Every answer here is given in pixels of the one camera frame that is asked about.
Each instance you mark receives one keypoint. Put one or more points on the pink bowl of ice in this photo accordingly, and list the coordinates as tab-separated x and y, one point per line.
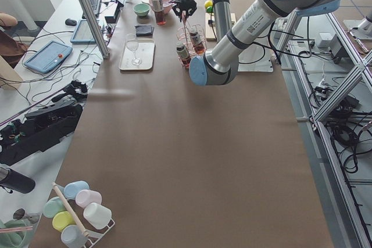
167	5

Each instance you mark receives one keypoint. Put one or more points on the copper wire bottle basket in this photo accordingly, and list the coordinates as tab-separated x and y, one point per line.
183	36

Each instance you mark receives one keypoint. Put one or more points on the blue plastic cup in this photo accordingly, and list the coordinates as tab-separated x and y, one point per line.
72	189

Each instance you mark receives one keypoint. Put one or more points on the wooden rack handle rod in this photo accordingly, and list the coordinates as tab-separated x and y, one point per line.
68	207

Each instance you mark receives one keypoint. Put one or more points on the bamboo cutting board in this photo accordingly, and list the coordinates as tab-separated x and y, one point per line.
210	30

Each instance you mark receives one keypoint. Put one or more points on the black computer mouse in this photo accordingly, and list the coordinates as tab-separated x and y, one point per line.
70	22

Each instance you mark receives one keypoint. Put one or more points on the cream rabbit serving tray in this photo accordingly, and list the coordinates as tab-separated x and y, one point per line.
145	52

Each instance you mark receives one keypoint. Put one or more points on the tea bottle white cap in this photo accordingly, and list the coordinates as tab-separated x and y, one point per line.
159	12

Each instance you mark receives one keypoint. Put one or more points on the black keyboard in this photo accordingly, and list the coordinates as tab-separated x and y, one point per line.
96	7

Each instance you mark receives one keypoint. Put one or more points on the black thermos flask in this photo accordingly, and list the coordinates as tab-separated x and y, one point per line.
12	180

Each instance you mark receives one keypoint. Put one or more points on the black electronics chassis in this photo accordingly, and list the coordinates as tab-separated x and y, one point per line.
43	128

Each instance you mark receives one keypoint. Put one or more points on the grey plastic cup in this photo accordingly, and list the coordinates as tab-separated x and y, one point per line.
72	237

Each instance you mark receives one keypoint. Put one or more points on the yellow lemon upper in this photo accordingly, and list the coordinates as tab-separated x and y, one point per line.
208	4

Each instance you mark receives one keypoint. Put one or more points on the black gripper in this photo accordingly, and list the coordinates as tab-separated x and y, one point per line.
186	4

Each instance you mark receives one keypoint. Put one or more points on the white wire cup rack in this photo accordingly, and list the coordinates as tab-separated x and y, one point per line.
94	235

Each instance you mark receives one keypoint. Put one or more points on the yellow plastic cup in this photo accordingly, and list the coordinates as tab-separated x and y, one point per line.
61	220

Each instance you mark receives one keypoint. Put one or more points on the folded grey cloth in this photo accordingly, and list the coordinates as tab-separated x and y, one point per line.
144	30

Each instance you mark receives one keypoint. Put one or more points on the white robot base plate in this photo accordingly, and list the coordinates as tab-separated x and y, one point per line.
256	58

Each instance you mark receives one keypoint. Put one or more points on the green ceramic bowl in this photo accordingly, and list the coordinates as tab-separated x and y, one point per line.
141	9

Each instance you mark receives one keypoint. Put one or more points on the white plastic cup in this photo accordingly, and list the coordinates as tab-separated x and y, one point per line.
97	215

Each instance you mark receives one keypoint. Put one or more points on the blue teach pendant near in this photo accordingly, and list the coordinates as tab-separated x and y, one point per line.
48	57

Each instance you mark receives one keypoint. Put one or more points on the pink plastic cup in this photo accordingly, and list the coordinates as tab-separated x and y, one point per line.
86	197

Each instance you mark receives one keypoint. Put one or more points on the blue teach pendant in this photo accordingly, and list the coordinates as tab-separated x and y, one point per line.
48	57
82	33

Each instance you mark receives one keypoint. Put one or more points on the blue teach pendant far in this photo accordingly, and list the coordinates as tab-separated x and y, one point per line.
82	33

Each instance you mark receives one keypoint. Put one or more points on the aluminium frame post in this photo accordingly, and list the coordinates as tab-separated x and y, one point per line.
94	28

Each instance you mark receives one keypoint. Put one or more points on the clear wine glass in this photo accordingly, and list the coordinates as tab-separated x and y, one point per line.
132	45

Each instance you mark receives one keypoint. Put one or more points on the green plastic cup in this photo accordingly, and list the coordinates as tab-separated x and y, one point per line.
52	207

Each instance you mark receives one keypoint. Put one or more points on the steel jigger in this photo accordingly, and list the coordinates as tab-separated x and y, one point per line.
20	214

